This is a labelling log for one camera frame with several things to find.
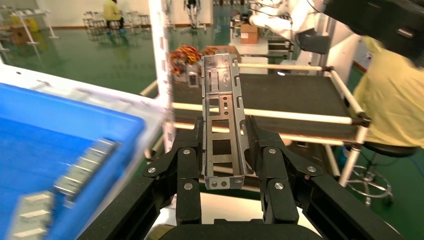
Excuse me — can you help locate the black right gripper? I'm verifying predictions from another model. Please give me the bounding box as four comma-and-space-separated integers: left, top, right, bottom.
322, 0, 424, 62

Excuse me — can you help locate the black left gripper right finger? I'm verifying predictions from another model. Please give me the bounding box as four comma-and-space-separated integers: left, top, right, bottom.
244, 115, 405, 240

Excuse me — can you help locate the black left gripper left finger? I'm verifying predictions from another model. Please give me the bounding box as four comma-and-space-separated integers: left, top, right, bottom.
77, 115, 205, 240

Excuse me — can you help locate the silver metal channel part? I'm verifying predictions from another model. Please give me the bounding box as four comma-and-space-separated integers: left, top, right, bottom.
201, 49, 255, 191

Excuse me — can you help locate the cart with white tubes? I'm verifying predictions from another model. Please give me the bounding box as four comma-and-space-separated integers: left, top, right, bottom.
139, 62, 373, 190

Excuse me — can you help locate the person in yellow coat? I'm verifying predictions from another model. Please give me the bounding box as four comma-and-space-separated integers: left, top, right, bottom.
351, 35, 424, 149
102, 0, 125, 31

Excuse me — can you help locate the grey ribbed metal strip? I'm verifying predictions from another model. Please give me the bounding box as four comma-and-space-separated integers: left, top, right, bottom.
52, 139, 117, 201

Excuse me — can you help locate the black round stool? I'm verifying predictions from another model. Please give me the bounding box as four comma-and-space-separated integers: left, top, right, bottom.
342, 142, 420, 208

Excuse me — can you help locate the small cardboard box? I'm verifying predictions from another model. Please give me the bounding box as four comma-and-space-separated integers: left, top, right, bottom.
240, 23, 260, 45

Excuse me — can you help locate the blue plastic tray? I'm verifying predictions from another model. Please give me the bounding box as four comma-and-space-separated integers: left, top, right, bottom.
0, 82, 147, 240

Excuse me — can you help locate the colourful wire bundle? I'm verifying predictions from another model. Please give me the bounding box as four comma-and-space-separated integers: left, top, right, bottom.
168, 43, 202, 76

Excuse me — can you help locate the silver angled tabbed bracket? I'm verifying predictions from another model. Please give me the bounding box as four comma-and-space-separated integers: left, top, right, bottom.
8, 191, 56, 240

